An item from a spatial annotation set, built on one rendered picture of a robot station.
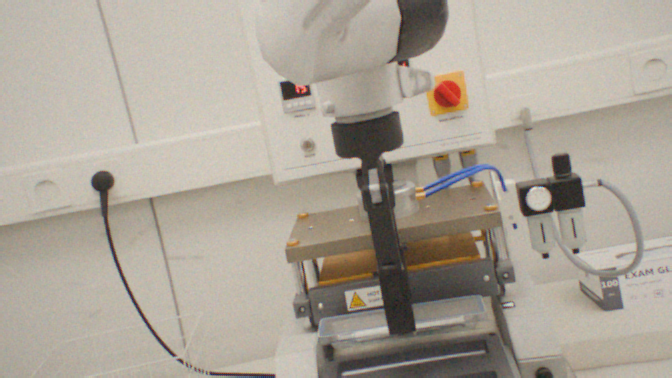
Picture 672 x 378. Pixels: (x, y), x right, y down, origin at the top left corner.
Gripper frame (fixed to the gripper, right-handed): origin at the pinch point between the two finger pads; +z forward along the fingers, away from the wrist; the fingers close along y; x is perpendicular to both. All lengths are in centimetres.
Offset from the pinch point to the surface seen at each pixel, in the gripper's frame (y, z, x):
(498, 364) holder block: 5.9, 7.0, 9.2
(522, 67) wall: -77, -13, 27
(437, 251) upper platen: -16.9, 1.0, 5.4
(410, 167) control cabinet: -36.8, -6.4, 3.7
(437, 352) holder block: -1.3, 7.9, 3.2
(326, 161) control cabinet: -33.8, -10.1, -8.2
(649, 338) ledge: -46, 29, 35
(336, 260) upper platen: -20.9, 1.2, -8.2
